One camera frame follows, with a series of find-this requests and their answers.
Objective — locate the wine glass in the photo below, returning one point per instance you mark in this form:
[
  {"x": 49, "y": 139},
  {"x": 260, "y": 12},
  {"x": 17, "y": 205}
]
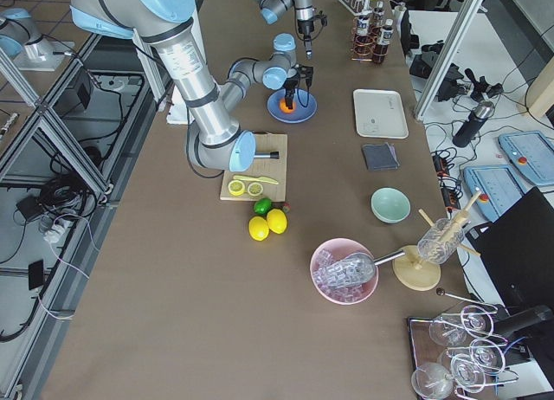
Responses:
[
  {"x": 432, "y": 381},
  {"x": 446, "y": 330},
  {"x": 476, "y": 321},
  {"x": 487, "y": 356}
]

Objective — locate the copper wire bottle rack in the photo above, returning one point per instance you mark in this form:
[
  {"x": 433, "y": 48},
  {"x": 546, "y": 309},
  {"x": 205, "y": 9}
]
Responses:
[{"x": 373, "y": 39}]

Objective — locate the grey folded cloth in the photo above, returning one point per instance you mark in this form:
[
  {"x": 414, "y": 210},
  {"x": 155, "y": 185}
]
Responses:
[{"x": 380, "y": 157}]

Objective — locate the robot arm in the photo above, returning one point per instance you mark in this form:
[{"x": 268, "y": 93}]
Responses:
[
  {"x": 273, "y": 10},
  {"x": 215, "y": 139}
]

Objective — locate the blue teach pendant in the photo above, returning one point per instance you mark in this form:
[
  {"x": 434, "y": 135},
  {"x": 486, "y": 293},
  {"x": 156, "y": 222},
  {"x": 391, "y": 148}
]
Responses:
[
  {"x": 499, "y": 186},
  {"x": 531, "y": 153}
]

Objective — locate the yellow lemon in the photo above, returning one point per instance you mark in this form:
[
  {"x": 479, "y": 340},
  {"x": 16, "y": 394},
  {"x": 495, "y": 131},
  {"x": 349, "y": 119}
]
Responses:
[
  {"x": 277, "y": 221},
  {"x": 258, "y": 228}
]

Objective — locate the black monitor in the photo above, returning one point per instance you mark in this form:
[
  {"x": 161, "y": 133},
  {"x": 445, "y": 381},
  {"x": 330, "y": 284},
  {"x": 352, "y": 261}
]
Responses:
[{"x": 517, "y": 251}]

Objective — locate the dark drink bottle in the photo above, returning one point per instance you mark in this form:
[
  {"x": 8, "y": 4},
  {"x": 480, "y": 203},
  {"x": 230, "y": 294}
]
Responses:
[
  {"x": 361, "y": 38},
  {"x": 383, "y": 41},
  {"x": 377, "y": 18}
]

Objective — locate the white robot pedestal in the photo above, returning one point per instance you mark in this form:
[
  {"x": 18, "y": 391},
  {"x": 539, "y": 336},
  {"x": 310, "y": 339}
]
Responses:
[{"x": 179, "y": 113}]

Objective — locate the black thermos bottle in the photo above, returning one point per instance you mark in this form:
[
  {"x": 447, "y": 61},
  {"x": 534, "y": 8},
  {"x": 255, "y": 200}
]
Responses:
[{"x": 476, "y": 119}]

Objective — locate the green lime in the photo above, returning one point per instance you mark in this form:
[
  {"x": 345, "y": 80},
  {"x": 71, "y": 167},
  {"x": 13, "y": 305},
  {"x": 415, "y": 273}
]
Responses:
[{"x": 262, "y": 206}]

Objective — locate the metal ice scoop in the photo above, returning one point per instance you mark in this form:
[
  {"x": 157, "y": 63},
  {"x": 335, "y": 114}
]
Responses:
[{"x": 381, "y": 259}]

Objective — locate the green bowl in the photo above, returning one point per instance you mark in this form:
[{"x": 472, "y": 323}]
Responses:
[{"x": 390, "y": 205}]

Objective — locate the steel muddler rod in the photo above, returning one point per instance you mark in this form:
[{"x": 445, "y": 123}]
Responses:
[{"x": 267, "y": 155}]

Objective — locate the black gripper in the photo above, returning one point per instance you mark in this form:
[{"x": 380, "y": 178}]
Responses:
[
  {"x": 292, "y": 85},
  {"x": 304, "y": 28}
]

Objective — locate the pink bowl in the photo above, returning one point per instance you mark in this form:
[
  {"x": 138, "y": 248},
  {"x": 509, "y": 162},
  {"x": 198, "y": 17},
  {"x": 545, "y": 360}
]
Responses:
[{"x": 324, "y": 256}]

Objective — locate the orange mandarin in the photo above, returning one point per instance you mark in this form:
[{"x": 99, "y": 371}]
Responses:
[{"x": 287, "y": 106}]

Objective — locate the wooden cutting board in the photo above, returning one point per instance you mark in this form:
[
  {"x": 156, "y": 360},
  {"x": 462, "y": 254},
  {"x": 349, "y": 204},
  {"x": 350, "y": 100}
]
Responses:
[{"x": 275, "y": 168}]

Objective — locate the cream serving tray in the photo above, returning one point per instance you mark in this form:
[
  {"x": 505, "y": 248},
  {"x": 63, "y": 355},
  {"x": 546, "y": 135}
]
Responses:
[{"x": 379, "y": 114}]

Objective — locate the clear glass mug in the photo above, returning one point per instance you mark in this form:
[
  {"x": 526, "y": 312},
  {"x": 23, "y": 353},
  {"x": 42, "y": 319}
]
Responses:
[{"x": 440, "y": 241}]

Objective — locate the blue round plate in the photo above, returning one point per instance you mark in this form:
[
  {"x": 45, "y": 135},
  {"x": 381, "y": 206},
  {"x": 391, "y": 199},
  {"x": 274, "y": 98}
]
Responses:
[{"x": 303, "y": 108}]

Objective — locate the wooden cup tree stand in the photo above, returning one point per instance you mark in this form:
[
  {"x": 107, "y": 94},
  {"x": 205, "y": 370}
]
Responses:
[{"x": 412, "y": 271}]

